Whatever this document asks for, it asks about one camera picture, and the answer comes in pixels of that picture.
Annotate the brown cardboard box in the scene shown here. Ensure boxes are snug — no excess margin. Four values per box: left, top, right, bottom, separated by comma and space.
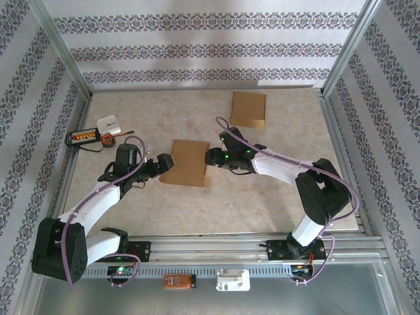
229, 91, 267, 131
158, 139, 211, 188

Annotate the black box with orange parts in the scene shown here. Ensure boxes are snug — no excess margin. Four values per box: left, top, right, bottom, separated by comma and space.
66, 129, 100, 148

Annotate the white square clock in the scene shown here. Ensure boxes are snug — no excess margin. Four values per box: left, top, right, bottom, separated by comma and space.
96, 114, 121, 135

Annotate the small circuit board green light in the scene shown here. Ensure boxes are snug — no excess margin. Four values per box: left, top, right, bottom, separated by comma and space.
107, 265, 135, 276

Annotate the orange electronic device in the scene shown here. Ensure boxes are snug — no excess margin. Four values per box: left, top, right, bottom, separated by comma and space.
163, 274, 197, 290

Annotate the grey metal sheet tray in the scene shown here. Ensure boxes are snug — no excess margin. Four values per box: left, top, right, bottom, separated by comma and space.
32, 264, 400, 315

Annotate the thin black cable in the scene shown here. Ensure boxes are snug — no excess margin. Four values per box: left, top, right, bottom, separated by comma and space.
78, 144, 108, 154

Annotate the grey metal side rail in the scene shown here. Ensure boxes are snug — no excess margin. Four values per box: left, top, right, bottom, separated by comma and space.
45, 93, 95, 239
318, 91, 374, 236

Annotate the grey metal wall base strip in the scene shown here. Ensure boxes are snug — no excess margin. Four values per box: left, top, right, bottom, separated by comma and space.
90, 84, 324, 93

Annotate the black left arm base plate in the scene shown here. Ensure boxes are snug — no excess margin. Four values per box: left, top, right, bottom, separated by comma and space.
91, 241, 152, 263

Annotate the aluminium mounting rail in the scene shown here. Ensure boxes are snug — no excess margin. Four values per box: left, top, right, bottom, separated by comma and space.
31, 232, 391, 265

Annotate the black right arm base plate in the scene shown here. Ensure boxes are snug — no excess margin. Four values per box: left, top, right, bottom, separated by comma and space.
266, 239, 327, 263

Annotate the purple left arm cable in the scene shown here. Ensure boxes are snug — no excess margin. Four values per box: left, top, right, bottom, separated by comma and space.
60, 136, 147, 291

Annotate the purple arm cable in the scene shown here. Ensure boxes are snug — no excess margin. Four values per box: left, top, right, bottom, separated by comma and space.
215, 115, 362, 285
60, 136, 147, 291

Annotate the grey slotted cable duct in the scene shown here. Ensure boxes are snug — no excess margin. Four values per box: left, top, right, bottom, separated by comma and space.
44, 266, 295, 278

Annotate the grey metal frame post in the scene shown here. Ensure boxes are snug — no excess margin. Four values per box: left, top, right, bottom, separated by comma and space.
321, 0, 385, 96
28, 0, 93, 99

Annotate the white plastic bracket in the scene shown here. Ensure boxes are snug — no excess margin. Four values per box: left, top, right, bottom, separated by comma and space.
215, 268, 251, 292

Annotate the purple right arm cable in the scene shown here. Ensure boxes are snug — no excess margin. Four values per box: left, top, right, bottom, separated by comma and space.
215, 115, 362, 285

